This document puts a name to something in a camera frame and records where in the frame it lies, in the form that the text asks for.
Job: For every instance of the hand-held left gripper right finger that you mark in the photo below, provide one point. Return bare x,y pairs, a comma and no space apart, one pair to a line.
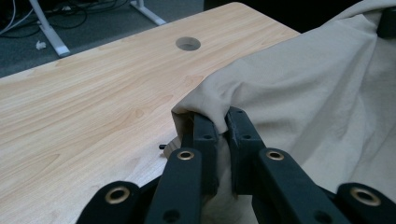
244,137

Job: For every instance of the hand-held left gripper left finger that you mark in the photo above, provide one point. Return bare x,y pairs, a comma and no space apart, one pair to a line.
207,137

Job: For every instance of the beige shorts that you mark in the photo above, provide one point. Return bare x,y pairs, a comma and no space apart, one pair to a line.
295,93

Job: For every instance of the crumpled white paper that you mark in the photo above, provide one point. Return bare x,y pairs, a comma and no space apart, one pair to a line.
40,45

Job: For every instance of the white metal stand frame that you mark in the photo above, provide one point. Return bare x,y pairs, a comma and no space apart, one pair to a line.
51,34

